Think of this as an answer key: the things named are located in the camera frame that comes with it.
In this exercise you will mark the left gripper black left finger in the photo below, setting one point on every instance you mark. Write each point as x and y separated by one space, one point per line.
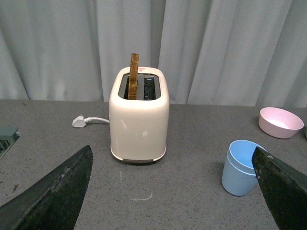
55 201

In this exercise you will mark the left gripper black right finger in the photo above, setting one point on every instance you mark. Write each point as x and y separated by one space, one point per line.
284 189

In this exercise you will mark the light blue plastic cup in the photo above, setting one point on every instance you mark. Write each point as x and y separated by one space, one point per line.
235 179

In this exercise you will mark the pink plastic bowl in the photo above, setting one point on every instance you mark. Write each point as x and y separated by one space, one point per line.
279 123

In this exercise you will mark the grey-green dish rack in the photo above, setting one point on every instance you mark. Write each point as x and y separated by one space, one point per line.
8 136

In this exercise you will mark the white power plug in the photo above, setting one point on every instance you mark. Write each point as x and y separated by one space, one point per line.
79 122

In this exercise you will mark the cream white toaster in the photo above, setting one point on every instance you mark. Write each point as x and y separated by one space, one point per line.
138 128

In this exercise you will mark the white pleated curtain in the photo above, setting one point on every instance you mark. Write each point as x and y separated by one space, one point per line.
215 52

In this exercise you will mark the brown toast slice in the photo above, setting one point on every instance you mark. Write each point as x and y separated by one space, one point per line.
133 79

